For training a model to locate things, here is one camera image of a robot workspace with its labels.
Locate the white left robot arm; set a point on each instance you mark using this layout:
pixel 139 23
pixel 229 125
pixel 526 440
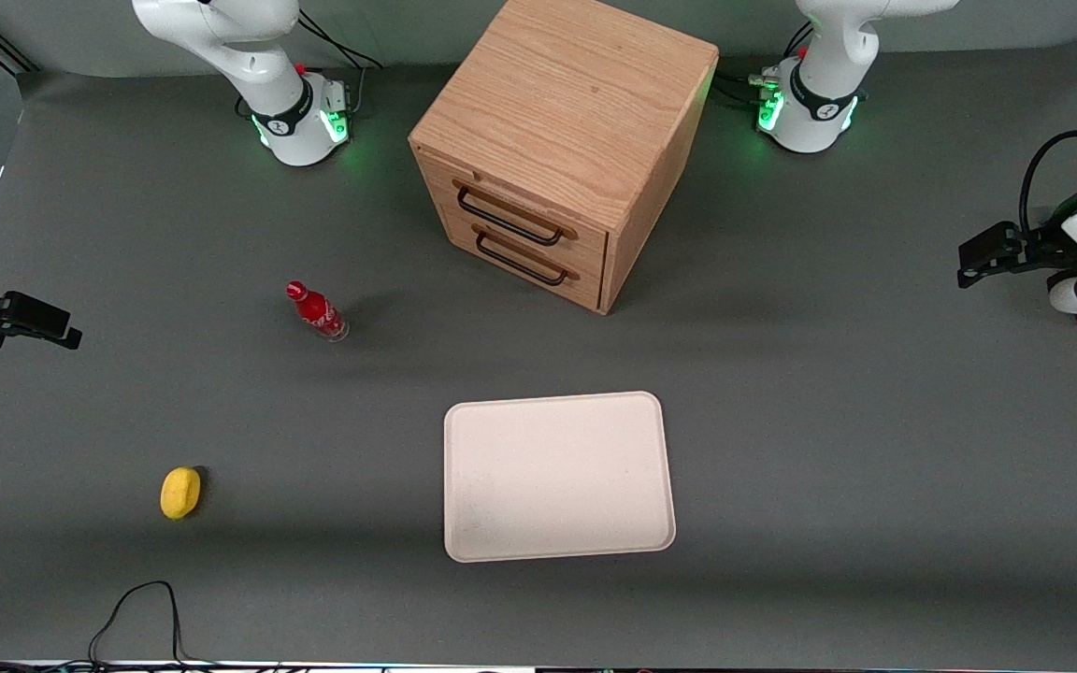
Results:
pixel 819 117

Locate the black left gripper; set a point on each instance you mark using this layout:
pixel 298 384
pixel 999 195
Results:
pixel 1046 249

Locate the wooden two-drawer cabinet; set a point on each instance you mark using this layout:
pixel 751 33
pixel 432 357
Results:
pixel 567 93

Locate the black metal frame rail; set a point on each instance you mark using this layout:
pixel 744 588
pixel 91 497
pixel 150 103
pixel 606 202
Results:
pixel 1 47

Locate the wooden drawer front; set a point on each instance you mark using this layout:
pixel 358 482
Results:
pixel 595 245
pixel 590 288

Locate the yellow lemon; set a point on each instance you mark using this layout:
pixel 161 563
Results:
pixel 180 493

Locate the beige rectangular tray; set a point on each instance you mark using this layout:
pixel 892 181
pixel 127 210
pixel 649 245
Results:
pixel 552 477

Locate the red cola bottle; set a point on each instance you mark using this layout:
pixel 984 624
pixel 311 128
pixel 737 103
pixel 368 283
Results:
pixel 316 310

